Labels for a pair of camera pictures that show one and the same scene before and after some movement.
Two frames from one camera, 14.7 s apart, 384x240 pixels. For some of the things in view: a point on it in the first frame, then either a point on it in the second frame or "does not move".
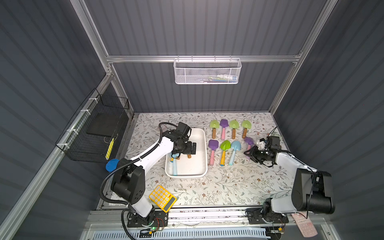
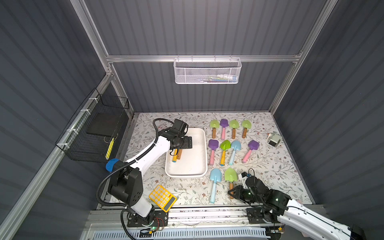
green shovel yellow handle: [225, 145] does not move
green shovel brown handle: [234, 124] does not move
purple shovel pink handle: [224, 123] does not move
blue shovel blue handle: [175, 156] to [215, 175]
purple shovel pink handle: [212, 144] does not move
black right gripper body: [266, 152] to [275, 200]
